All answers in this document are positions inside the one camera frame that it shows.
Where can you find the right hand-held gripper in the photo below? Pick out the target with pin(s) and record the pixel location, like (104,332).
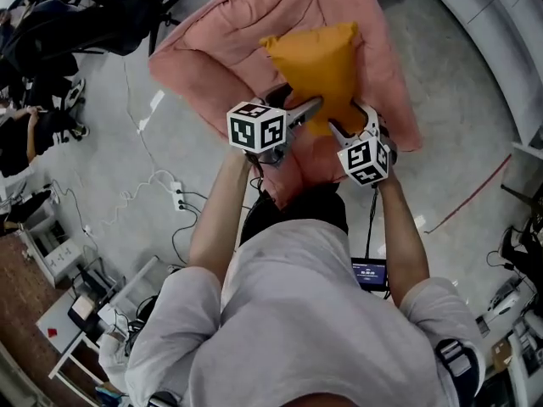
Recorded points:
(365,161)

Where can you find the pink padded armchair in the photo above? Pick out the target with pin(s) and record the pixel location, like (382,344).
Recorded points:
(220,57)

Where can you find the person's white shirt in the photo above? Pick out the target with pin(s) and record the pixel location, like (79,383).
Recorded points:
(297,320)

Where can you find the white curved shelving unit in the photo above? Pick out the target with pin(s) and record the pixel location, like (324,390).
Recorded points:
(488,28)

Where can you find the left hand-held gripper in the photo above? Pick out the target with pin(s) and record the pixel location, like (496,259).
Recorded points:
(254,129)

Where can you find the white table with red sticker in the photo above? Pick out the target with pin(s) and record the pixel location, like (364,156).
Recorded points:
(63,325)

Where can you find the white drawer cabinet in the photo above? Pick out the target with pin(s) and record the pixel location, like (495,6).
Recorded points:
(59,259)

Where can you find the person's left forearm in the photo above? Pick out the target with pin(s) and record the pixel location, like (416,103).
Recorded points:
(220,219)

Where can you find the black tablet with blue screen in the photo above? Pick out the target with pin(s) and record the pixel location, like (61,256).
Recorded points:
(369,271)

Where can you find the black office chair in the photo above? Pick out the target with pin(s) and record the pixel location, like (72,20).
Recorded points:
(127,19)

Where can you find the white power strip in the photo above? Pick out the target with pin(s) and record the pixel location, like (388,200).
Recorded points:
(178,195)

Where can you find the person's black trousers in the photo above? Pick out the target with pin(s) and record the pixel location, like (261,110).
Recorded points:
(309,210)

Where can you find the orange cushion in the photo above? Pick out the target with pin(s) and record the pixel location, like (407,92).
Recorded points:
(318,66)

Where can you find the person's right forearm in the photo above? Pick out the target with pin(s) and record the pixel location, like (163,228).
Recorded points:
(403,235)

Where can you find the black mesh metal chair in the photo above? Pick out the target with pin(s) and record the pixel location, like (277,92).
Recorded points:
(515,194)

